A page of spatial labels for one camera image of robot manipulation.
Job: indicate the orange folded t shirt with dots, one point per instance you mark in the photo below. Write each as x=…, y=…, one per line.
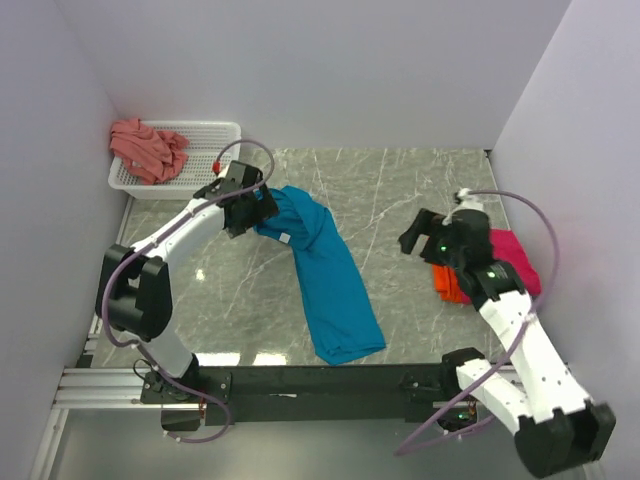
x=446, y=285

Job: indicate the white plastic basket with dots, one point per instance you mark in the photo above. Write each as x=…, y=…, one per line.
x=206, y=140

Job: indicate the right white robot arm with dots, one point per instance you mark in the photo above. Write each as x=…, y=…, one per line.
x=555, y=422

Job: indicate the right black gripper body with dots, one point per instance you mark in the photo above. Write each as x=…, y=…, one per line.
x=438, y=248

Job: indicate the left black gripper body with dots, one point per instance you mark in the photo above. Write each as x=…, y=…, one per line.
x=257, y=210

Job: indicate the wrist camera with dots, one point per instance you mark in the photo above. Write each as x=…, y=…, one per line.
x=465, y=200
x=222, y=167

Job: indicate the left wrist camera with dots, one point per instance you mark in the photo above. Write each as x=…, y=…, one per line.
x=222, y=167

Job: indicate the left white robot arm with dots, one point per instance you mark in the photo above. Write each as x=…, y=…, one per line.
x=134, y=298

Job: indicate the black base beam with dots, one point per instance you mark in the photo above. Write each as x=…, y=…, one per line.
x=410, y=392

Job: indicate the blue t shirt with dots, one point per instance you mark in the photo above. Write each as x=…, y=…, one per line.
x=338, y=311

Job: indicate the salmon crumpled t shirt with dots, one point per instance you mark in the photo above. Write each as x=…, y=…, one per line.
x=152, y=156

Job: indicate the aluminium rail frame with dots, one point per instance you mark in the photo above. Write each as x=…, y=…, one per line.
x=87, y=388

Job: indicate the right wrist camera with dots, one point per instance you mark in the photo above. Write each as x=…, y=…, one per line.
x=465, y=200

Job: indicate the pink folded t shirt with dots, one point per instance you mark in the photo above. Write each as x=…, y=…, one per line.
x=515, y=265

